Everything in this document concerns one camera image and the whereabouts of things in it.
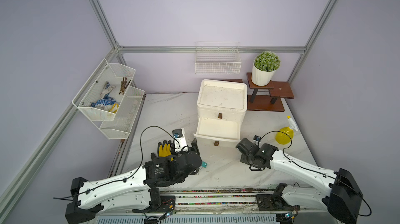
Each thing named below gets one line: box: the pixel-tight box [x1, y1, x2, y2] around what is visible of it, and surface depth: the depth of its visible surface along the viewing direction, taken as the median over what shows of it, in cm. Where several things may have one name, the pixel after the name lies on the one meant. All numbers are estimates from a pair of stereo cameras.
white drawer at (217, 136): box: [193, 116, 242, 156], surface depth 88 cm
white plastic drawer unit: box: [193, 79, 248, 136], surface depth 88 cm
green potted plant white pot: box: [251, 50, 281, 87], surface depth 87 cm
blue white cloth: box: [90, 81, 120, 114], surface depth 73 cm
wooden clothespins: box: [118, 76, 131, 95], surface depth 83 cm
